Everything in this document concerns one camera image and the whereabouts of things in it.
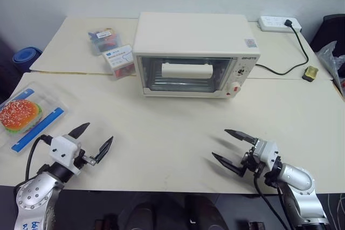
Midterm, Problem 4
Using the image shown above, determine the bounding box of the clear box of coloured parts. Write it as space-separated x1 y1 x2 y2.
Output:
86 26 122 57

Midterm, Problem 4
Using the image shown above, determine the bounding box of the cream toaster oven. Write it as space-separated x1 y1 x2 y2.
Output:
134 11 261 100

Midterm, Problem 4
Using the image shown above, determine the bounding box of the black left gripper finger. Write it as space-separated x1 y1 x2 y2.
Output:
67 122 91 141
94 135 115 164

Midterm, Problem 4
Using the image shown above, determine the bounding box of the clear box with white label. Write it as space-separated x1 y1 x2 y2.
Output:
102 44 136 80

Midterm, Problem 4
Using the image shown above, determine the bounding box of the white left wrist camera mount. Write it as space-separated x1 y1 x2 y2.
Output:
48 134 83 176

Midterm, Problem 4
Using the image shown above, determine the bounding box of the clear crumpled plastic bag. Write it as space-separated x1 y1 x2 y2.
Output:
316 40 345 96

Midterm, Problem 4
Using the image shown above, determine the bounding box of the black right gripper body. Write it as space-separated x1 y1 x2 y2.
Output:
240 138 267 179

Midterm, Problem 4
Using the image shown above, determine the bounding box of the blue rolled foam mat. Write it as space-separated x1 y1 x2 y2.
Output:
12 47 44 74

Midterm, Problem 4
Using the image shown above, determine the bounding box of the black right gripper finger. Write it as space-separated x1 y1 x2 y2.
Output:
211 151 247 178
224 129 256 146

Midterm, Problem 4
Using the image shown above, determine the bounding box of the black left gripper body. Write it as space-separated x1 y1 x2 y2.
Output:
72 148 97 172

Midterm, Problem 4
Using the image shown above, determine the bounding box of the yellow sponge in black holder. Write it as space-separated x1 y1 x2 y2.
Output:
302 65 320 83

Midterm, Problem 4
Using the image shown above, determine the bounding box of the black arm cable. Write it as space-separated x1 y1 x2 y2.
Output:
252 170 292 230
25 134 53 181

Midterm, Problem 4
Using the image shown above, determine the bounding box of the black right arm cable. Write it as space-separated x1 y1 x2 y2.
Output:
252 170 292 230

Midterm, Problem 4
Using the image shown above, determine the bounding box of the clear tray with blue strips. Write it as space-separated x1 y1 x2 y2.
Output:
0 81 74 157

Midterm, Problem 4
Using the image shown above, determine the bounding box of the toy hamburger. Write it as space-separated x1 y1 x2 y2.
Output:
0 99 44 136

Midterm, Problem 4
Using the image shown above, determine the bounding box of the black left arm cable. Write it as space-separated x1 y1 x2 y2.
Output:
25 134 53 181

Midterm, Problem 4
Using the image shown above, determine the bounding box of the white power strip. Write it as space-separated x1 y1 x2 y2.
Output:
257 15 303 34

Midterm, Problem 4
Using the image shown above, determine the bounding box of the black chair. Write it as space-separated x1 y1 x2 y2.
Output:
309 13 345 53

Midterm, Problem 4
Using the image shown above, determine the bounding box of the black power cable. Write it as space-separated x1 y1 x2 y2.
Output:
255 24 310 76

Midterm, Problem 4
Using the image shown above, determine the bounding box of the cream oven door handle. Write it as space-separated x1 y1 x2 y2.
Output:
161 62 214 79

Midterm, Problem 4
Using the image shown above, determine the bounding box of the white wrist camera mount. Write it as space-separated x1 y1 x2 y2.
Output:
48 134 83 176
254 138 281 173

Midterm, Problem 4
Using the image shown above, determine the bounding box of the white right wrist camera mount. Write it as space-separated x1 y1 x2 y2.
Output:
254 138 281 173

